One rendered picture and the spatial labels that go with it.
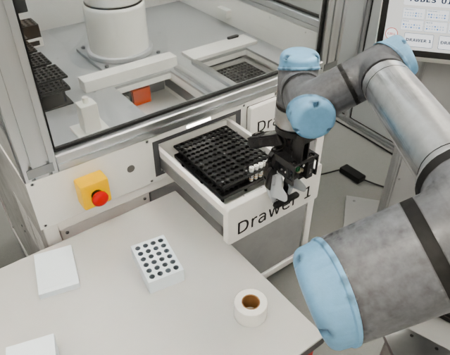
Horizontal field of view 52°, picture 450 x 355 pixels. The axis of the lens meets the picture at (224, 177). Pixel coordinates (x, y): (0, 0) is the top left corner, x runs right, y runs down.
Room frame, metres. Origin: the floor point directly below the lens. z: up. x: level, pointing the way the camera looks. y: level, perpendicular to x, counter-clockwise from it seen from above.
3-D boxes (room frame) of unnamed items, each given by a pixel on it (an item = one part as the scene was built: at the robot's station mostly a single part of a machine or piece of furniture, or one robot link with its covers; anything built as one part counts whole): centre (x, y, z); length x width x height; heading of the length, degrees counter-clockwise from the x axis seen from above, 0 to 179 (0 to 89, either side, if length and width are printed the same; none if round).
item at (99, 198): (0.85, 0.30, 0.88); 0.04 x 0.03 x 0.04; 126
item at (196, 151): (1.00, 0.00, 0.87); 0.22 x 0.18 x 0.06; 36
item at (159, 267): (0.73, 0.16, 0.78); 0.12 x 0.08 x 0.04; 27
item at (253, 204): (0.84, -0.12, 0.87); 0.29 x 0.02 x 0.11; 126
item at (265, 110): (1.27, -0.19, 0.87); 0.29 x 0.02 x 0.11; 126
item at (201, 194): (1.01, 0.01, 0.86); 0.40 x 0.26 x 0.06; 36
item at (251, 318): (0.60, -0.05, 0.78); 0.07 x 0.07 x 0.04
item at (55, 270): (0.71, 0.39, 0.77); 0.13 x 0.09 x 0.02; 23
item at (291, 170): (0.80, -0.14, 1.04); 0.09 x 0.08 x 0.12; 37
